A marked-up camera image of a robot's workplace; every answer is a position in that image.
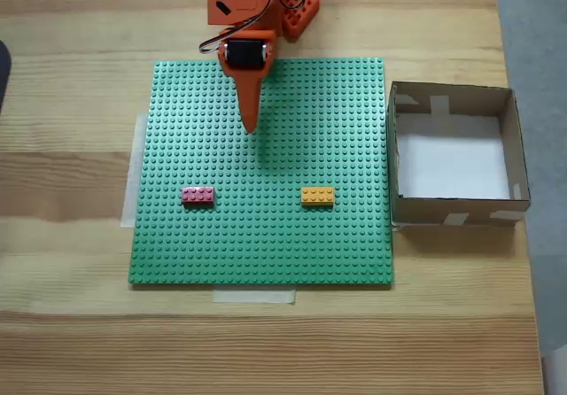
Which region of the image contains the black rounded object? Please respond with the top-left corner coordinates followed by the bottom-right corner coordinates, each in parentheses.
top-left (0, 39), bottom-right (13, 117)

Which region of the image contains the red lego block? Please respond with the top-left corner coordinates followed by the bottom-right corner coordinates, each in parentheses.
top-left (181, 186), bottom-right (217, 208)

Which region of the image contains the green lego baseplate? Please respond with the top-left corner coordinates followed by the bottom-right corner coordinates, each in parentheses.
top-left (127, 57), bottom-right (395, 290)

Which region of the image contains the yellow lego block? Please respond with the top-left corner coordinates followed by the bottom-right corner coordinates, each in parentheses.
top-left (300, 186), bottom-right (336, 209)

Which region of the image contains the masking tape strip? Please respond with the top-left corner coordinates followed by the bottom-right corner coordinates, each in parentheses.
top-left (120, 112), bottom-right (150, 228)
top-left (211, 287), bottom-right (297, 306)

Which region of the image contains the white paper sheet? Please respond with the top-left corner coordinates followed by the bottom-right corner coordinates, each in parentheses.
top-left (393, 114), bottom-right (512, 200)

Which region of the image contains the striped gripper servo cable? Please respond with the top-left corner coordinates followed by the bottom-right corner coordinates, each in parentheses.
top-left (198, 0), bottom-right (274, 58)

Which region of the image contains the open cardboard box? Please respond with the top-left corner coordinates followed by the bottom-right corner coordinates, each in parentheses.
top-left (385, 80), bottom-right (532, 232)

